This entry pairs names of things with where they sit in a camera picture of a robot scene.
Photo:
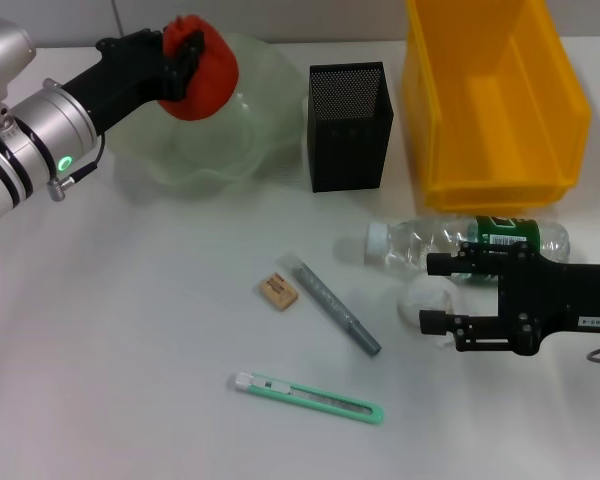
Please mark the tan eraser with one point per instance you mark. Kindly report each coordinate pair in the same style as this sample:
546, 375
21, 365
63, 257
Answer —
278, 292

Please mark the clear green-label water bottle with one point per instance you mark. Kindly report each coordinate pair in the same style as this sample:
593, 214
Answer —
405, 240

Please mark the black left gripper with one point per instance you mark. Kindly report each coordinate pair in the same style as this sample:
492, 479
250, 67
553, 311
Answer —
125, 75

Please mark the grey marker pen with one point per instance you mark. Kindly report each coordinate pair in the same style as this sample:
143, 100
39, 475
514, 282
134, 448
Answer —
330, 305

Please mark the white paper ball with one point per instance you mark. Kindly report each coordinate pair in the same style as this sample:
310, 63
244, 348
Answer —
422, 297

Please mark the orange fruit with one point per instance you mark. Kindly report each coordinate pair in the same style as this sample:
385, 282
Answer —
215, 75

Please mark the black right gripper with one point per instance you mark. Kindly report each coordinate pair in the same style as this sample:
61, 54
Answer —
560, 297

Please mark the black mesh pen holder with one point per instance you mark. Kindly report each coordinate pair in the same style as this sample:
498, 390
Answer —
350, 145

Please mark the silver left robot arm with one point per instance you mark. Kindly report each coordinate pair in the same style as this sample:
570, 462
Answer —
45, 130

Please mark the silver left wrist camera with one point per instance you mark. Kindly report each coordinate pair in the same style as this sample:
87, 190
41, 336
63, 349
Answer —
5, 45

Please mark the green utility knife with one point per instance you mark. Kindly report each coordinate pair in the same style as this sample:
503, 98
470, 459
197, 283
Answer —
305, 397

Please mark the pale green wavy fruit plate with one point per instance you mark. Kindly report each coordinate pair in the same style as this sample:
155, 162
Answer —
230, 150

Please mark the yellow plastic bin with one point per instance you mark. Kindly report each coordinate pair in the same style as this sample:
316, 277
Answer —
505, 125

